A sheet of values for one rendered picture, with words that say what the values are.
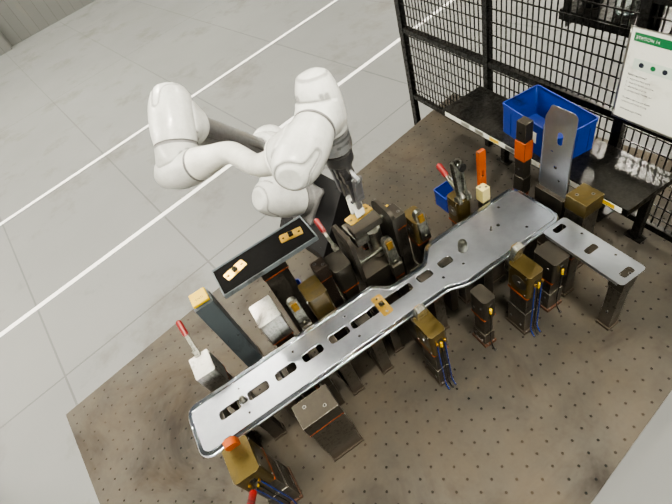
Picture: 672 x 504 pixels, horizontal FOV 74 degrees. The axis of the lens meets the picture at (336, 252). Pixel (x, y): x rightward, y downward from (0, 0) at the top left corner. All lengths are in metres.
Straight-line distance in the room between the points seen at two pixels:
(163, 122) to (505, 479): 1.46
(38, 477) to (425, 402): 2.39
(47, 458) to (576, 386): 2.85
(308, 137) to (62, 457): 2.70
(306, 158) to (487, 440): 1.08
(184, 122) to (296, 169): 0.61
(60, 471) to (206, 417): 1.81
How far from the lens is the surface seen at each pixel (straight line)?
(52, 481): 3.25
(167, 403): 2.02
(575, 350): 1.73
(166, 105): 1.46
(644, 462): 2.39
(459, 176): 1.60
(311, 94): 1.02
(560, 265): 1.58
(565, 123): 1.55
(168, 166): 1.42
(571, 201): 1.66
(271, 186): 1.87
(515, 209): 1.69
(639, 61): 1.71
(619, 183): 1.76
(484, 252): 1.56
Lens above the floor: 2.23
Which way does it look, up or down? 48 degrees down
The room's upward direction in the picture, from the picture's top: 23 degrees counter-clockwise
